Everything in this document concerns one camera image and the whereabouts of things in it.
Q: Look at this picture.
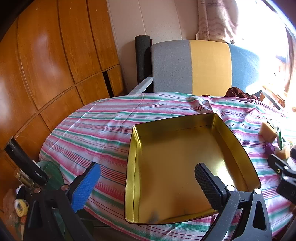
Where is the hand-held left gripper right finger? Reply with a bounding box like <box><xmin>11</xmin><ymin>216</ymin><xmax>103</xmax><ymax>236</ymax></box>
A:
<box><xmin>194</xmin><ymin>163</ymin><xmax>273</xmax><ymax>241</ymax></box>

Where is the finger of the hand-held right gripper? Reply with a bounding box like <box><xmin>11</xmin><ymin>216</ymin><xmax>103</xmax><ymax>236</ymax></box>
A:
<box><xmin>268</xmin><ymin>153</ymin><xmax>291</xmax><ymax>174</ymax></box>

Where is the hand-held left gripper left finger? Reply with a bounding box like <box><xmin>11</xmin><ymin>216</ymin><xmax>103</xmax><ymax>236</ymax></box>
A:
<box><xmin>24</xmin><ymin>162</ymin><xmax>101</xmax><ymax>241</ymax></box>

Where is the yellow sponge block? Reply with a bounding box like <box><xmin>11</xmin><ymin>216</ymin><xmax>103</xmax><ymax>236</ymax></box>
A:
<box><xmin>259</xmin><ymin>122</ymin><xmax>277</xmax><ymax>143</ymax></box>
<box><xmin>274</xmin><ymin>146</ymin><xmax>291</xmax><ymax>160</ymax></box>

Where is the purple packet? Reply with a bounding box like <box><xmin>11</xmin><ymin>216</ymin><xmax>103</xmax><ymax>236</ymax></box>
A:
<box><xmin>264</xmin><ymin>142</ymin><xmax>275</xmax><ymax>155</ymax></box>

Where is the dark green packet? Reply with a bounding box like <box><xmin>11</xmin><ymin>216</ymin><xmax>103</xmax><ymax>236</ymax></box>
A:
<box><xmin>277</xmin><ymin>131</ymin><xmax>286</xmax><ymax>150</ymax></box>

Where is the gold metal tin box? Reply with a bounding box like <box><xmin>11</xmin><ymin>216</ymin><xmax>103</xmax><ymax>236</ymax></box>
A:
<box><xmin>124</xmin><ymin>113</ymin><xmax>262</xmax><ymax>225</ymax></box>

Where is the striped tablecloth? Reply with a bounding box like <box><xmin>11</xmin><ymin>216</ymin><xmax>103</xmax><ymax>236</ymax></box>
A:
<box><xmin>39</xmin><ymin>92</ymin><xmax>296</xmax><ymax>241</ymax></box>

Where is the glass bottle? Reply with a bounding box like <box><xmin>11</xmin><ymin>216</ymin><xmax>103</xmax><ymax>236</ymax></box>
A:
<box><xmin>14</xmin><ymin>169</ymin><xmax>35</xmax><ymax>189</ymax></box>

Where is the grey metal bar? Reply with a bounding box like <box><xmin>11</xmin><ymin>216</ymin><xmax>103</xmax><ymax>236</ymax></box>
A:
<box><xmin>261</xmin><ymin>89</ymin><xmax>282</xmax><ymax>109</ymax></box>

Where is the wooden shelf rack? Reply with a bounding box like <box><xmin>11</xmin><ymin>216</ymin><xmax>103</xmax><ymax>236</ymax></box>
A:
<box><xmin>262</xmin><ymin>85</ymin><xmax>296</xmax><ymax>112</ymax></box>

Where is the black tube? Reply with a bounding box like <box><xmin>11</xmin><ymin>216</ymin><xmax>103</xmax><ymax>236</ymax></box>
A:
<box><xmin>5</xmin><ymin>137</ymin><xmax>49</xmax><ymax>186</ymax></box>

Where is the maroon cloth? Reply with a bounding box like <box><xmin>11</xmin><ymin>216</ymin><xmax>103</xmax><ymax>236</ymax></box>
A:
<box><xmin>225</xmin><ymin>87</ymin><xmax>259</xmax><ymax>100</ymax></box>

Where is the white foam strip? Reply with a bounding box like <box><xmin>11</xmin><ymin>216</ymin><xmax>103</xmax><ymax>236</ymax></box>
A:
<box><xmin>128</xmin><ymin>76</ymin><xmax>153</xmax><ymax>95</ymax></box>

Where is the grey yellow blue chair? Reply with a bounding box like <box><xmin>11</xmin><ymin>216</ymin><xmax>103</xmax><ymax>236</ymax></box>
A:
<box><xmin>150</xmin><ymin>39</ymin><xmax>264</xmax><ymax>96</ymax></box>

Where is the black rolled mat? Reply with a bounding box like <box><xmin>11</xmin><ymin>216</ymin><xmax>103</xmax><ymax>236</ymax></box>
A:
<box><xmin>135</xmin><ymin>35</ymin><xmax>153</xmax><ymax>85</ymax></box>

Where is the wooden wardrobe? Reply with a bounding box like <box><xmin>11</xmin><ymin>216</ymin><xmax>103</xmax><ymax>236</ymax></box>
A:
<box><xmin>0</xmin><ymin>0</ymin><xmax>125</xmax><ymax>232</ymax></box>

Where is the patterned curtain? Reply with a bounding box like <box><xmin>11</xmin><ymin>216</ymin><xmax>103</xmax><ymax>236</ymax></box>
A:
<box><xmin>196</xmin><ymin>0</ymin><xmax>240</xmax><ymax>43</ymax></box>

